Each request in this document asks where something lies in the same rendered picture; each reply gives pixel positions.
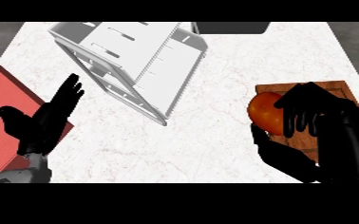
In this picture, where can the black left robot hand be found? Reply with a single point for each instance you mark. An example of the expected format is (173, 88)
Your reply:
(48, 120)

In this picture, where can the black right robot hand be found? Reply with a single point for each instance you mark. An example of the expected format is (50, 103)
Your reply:
(322, 120)

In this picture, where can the red tomato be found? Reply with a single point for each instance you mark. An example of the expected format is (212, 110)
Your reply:
(267, 114)

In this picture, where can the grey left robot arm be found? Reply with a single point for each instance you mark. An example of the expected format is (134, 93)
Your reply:
(25, 169)

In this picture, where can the brown wooden cutting board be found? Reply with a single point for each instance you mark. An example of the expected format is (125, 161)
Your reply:
(329, 90)

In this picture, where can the white tiered basket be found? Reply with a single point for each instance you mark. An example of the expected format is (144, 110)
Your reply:
(134, 66)

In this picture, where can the red placemat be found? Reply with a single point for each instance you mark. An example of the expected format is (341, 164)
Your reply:
(16, 107)

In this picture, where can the dark grey appliance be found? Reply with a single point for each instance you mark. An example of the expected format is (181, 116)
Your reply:
(230, 27)

